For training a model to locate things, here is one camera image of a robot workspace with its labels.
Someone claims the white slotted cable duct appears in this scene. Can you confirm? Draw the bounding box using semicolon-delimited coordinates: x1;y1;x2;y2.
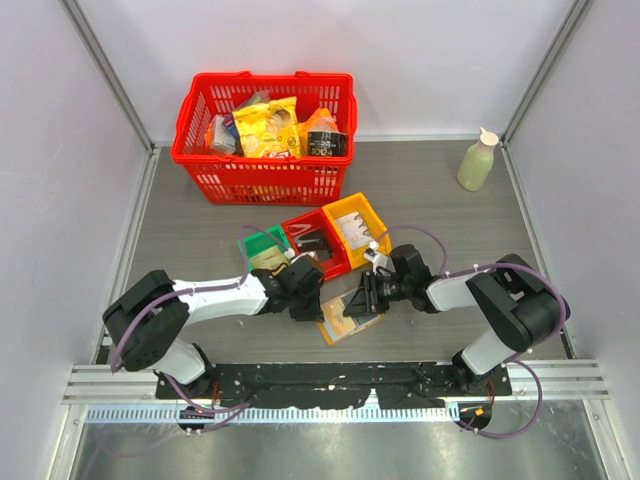
85;403;460;424

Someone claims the green lotion bottle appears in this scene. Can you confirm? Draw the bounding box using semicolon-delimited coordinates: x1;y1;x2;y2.
456;127;500;192

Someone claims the gold credit card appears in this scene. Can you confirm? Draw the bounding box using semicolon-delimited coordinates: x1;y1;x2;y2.
321;297;357;341

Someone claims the white card in yellow bin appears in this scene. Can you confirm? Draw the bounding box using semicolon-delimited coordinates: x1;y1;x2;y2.
335;212;374;250

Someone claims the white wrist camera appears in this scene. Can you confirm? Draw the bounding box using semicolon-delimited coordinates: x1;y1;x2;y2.
363;241;388;273
283;248;318;265

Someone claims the gold card in green bin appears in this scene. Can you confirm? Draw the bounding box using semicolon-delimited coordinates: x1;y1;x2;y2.
249;246;290;274

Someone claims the grey boxed item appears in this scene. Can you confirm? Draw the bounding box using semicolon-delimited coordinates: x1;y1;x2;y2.
205;114;237;155

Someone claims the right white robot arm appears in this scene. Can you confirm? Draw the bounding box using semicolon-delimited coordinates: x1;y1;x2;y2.
343;244;570;395

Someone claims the black card in red bin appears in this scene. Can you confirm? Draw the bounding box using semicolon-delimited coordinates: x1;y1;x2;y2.
294;229;333;262

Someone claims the red plastic bin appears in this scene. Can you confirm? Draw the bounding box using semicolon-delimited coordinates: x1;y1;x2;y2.
281;208;351;281

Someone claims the green plastic bin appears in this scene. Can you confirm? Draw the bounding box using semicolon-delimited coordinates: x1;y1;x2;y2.
237;225;292;271

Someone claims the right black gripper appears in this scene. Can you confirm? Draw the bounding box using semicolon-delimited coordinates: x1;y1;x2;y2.
343;269;411;317

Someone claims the red plastic shopping basket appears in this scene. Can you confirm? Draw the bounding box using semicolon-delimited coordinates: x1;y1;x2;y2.
171;71;358;206

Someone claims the orange snack packet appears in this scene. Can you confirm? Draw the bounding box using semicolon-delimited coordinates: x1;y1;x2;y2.
298;107;338;150

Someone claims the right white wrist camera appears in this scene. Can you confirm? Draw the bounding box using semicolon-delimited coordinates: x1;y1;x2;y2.
363;241;388;273

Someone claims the yellow leather card holder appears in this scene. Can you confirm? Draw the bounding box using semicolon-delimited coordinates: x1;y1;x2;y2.
318;289;384;346

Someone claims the yellow snack bag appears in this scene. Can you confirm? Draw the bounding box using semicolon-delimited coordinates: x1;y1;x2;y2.
233;96;301;158

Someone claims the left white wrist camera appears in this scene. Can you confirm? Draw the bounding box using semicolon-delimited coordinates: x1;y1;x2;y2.
283;248;318;265

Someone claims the yellow plastic bin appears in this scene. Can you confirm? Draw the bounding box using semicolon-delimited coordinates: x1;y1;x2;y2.
322;192;391;269

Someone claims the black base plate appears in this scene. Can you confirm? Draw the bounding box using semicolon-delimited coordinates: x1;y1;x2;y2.
180;362;512;410

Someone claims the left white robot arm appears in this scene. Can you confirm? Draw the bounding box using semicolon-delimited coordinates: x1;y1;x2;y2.
103;255;325;399

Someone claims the black face cream jar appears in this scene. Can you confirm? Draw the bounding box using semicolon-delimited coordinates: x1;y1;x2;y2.
307;130;348;157

